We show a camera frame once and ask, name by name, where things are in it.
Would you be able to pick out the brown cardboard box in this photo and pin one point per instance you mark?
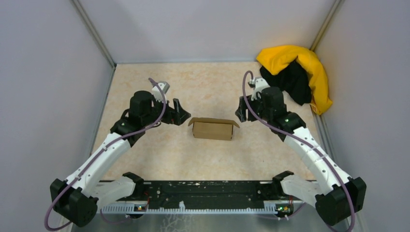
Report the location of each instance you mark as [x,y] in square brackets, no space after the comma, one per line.
[213,128]

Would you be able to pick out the yellow cloth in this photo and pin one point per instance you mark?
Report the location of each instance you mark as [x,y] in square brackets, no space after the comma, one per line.
[276,59]

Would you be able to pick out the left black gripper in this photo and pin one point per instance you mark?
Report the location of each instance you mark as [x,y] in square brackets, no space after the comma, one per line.
[179,115]

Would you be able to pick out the aluminium front rail frame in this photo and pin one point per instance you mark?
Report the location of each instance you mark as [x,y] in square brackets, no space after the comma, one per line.
[281,208]

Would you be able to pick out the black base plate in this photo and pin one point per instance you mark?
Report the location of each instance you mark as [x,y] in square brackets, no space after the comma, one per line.
[198,195]

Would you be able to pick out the right corner aluminium post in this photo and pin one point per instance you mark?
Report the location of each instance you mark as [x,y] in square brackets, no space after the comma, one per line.
[326,24]

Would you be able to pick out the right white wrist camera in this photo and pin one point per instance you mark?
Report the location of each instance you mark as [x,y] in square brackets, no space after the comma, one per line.
[257,84]

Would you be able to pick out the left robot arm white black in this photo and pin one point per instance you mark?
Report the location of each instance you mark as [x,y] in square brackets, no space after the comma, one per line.
[79,196]

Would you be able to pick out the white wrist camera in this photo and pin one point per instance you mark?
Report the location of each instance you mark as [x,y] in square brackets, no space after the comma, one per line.
[159,91]
[257,84]

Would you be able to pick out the black cloth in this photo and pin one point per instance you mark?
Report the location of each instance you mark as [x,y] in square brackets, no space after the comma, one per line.
[293,79]

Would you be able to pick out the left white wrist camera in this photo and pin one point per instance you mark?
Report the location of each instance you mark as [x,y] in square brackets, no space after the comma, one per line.
[159,91]

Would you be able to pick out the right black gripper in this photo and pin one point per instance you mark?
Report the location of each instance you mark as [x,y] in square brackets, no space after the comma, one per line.
[241,112]

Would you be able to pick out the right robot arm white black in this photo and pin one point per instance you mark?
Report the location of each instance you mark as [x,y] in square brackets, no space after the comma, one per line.
[323,179]

